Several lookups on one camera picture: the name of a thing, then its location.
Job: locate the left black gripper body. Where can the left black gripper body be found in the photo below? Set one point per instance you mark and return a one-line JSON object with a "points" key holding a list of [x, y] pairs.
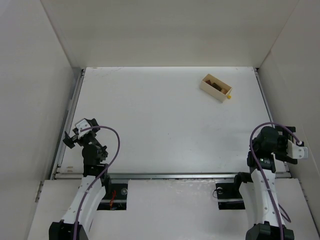
{"points": [[75, 136]]}

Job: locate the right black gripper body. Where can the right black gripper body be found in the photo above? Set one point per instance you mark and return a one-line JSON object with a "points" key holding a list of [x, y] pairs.
{"points": [[285, 144]]}

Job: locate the cream wooden box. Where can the cream wooden box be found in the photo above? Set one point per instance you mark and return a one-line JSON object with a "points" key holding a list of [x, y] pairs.
{"points": [[212, 91]]}

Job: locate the dark arch wood block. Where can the dark arch wood block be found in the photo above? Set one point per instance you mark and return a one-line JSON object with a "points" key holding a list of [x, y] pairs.
{"points": [[214, 85]]}

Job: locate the light striped wood block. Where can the light striped wood block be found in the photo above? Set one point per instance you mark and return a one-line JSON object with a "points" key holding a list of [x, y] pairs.
{"points": [[224, 91]]}

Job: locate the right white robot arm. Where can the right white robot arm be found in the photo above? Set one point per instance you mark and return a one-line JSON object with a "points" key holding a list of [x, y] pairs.
{"points": [[266, 218]]}

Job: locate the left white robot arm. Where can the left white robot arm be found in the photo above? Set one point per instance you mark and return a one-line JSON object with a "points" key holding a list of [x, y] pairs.
{"points": [[77, 221]]}

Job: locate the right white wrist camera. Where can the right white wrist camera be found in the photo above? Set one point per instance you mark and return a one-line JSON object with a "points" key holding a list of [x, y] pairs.
{"points": [[297, 152]]}

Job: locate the aluminium left rail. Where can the aluminium left rail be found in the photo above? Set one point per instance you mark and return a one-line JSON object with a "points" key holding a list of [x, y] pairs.
{"points": [[66, 121]]}

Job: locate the aluminium rail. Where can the aluminium rail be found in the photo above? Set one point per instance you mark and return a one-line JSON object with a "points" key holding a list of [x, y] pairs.
{"points": [[283, 170], [165, 176], [66, 121]]}

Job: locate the aluminium front rail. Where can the aluminium front rail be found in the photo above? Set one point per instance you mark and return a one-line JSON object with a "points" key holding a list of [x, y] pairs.
{"points": [[165, 176]]}

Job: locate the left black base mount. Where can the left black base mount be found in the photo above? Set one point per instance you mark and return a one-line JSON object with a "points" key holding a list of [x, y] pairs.
{"points": [[115, 198]]}

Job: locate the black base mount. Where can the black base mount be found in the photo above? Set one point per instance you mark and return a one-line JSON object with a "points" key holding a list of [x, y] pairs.
{"points": [[228, 198], [115, 198]]}

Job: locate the aluminium right rail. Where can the aluminium right rail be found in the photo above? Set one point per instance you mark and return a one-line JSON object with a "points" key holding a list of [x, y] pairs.
{"points": [[283, 170]]}

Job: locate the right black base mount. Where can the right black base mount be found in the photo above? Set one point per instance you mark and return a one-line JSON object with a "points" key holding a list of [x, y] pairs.
{"points": [[228, 198]]}

